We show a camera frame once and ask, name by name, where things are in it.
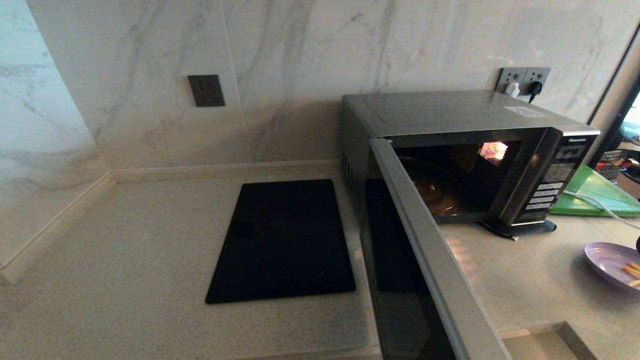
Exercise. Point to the green plastic cutting board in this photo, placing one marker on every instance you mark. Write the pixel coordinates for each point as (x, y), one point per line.
(595, 197)

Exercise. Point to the black silver microwave oven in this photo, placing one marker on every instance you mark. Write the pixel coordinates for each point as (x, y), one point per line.
(440, 112)

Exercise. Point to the dark single wall socket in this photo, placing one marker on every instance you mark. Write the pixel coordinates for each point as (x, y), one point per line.
(206, 91)

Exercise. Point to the grey double wall socket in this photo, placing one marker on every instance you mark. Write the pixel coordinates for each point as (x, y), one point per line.
(522, 76)

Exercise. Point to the black power plug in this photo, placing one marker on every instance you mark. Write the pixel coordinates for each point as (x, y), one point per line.
(534, 90)

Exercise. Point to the black glass induction cooktop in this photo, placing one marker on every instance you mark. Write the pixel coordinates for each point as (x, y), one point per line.
(285, 240)

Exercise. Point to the dark cloth pad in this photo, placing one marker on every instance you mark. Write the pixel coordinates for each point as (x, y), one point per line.
(520, 229)

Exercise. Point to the white power plug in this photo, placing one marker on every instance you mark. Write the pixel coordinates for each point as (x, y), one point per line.
(512, 90)

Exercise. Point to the purple plastic plate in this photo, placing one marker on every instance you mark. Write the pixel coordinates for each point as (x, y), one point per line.
(607, 260)

